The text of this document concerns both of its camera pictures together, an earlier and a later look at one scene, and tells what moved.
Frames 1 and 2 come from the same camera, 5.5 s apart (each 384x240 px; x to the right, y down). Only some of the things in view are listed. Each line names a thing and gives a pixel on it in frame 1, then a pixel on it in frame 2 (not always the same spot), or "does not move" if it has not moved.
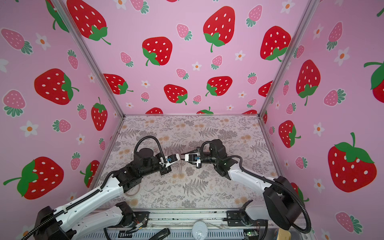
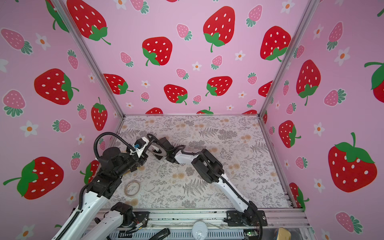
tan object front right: (284, 235) does not move
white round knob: (199, 230) does not move
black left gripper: (166, 171) → (142, 160)
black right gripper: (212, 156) → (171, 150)
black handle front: (161, 235) does not move
